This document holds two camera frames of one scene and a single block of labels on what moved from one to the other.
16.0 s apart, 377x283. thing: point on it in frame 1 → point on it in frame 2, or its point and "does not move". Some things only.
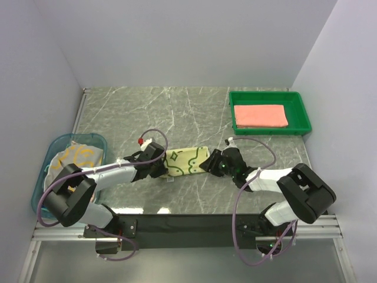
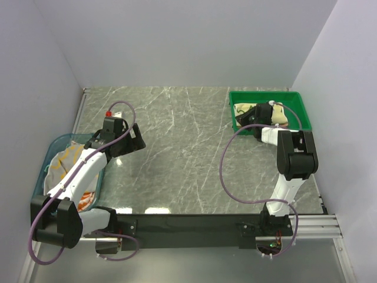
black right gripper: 210,164 → 242,118
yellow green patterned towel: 185,161 → 278,117
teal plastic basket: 55,142 does not move
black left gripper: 162,170 → 135,143
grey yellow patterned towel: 83,155 does not move
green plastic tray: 298,123 does not move
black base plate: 184,233 does not move
